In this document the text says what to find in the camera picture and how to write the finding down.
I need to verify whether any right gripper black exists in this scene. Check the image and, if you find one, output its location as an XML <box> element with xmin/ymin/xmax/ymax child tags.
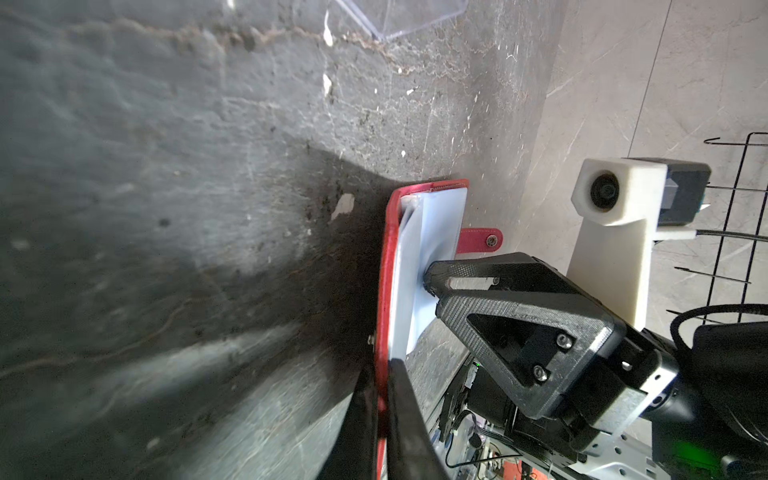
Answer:
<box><xmin>423</xmin><ymin>252</ymin><xmax>679</xmax><ymax>468</ymax></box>

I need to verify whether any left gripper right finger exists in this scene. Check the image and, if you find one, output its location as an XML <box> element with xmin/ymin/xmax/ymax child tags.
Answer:
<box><xmin>387</xmin><ymin>359</ymin><xmax>448</xmax><ymax>480</ymax></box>

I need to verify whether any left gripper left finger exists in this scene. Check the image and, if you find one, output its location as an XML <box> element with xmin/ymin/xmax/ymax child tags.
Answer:
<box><xmin>317</xmin><ymin>365</ymin><xmax>378</xmax><ymax>480</ymax></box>

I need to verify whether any red leather card holder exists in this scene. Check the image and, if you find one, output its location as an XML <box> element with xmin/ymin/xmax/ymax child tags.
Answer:
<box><xmin>367</xmin><ymin>178</ymin><xmax>505</xmax><ymax>480</ymax></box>

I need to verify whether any clear acrylic organizer tray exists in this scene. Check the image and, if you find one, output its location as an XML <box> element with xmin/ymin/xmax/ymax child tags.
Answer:
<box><xmin>337</xmin><ymin>0</ymin><xmax>469</xmax><ymax>41</ymax></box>

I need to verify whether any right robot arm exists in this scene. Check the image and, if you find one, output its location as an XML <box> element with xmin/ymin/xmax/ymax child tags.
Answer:
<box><xmin>424</xmin><ymin>253</ymin><xmax>767</xmax><ymax>479</ymax></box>

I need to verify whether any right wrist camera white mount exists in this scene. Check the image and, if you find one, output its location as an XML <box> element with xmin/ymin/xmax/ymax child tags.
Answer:
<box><xmin>567</xmin><ymin>158</ymin><xmax>711</xmax><ymax>331</ymax></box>

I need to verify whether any black wire hook rack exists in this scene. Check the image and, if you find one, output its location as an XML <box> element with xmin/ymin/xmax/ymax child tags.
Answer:
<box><xmin>674</xmin><ymin>129</ymin><xmax>767</xmax><ymax>307</ymax></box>

